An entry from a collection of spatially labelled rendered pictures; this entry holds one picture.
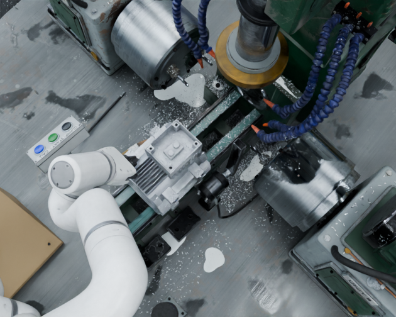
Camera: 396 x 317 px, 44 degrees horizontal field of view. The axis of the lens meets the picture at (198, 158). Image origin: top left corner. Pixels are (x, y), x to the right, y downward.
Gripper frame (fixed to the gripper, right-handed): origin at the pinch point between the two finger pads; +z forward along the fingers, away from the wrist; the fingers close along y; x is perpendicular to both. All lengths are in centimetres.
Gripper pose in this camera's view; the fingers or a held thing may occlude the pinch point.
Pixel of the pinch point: (131, 161)
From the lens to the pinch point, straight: 137.1
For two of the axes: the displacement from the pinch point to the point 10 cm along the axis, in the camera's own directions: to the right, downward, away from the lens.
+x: 6.4, -7.1, -2.9
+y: 6.9, 7.0, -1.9
